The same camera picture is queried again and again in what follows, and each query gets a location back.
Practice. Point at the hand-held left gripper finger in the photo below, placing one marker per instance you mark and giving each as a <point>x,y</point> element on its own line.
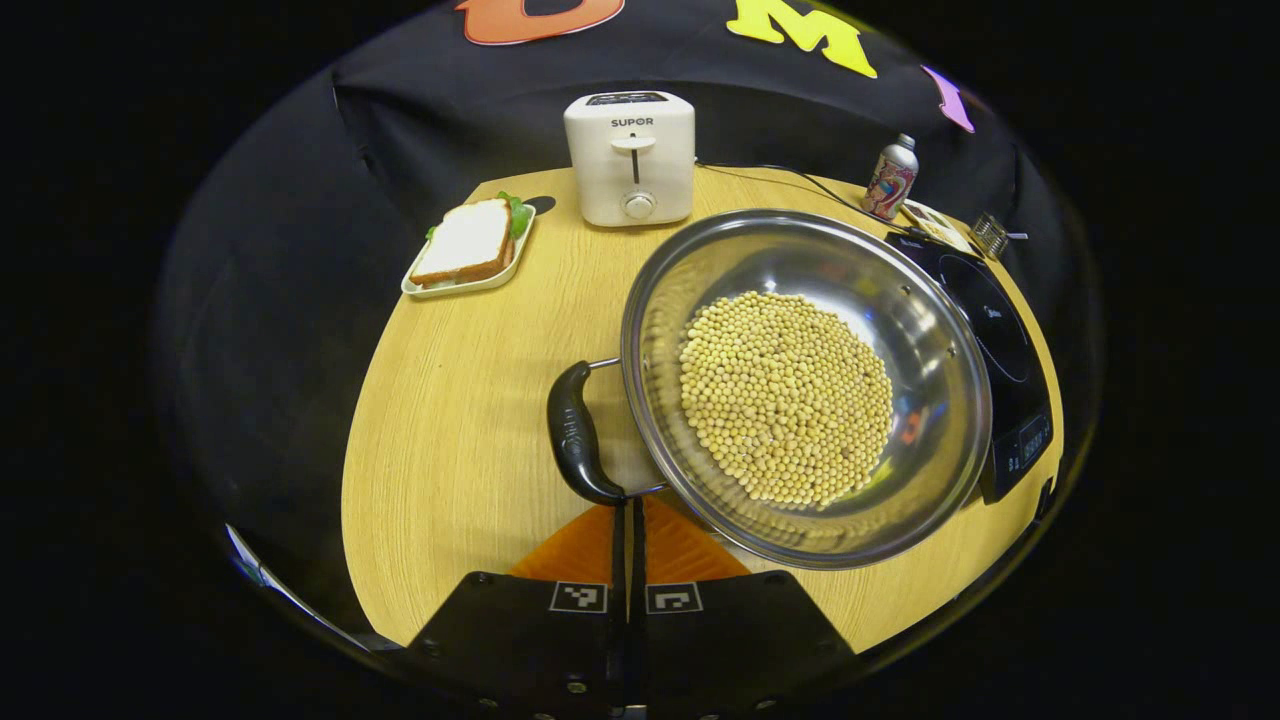
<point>620,580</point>
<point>639,580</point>

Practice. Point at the large pile of soybeans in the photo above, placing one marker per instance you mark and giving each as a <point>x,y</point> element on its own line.
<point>785,400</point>

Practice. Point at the black induction cooktop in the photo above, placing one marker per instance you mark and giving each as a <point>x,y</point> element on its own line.
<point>990,320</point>

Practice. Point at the green lettuce leaf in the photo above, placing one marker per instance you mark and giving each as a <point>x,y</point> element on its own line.
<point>518,215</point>

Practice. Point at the black table grommet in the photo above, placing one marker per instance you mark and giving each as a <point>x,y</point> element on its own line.
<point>541,205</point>

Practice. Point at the white toaster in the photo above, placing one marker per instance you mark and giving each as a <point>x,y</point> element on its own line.
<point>600,180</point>

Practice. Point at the white divided dish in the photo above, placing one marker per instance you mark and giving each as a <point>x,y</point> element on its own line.
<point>935,222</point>

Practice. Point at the silver bottle with colourful label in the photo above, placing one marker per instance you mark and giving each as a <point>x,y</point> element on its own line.
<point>888,185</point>

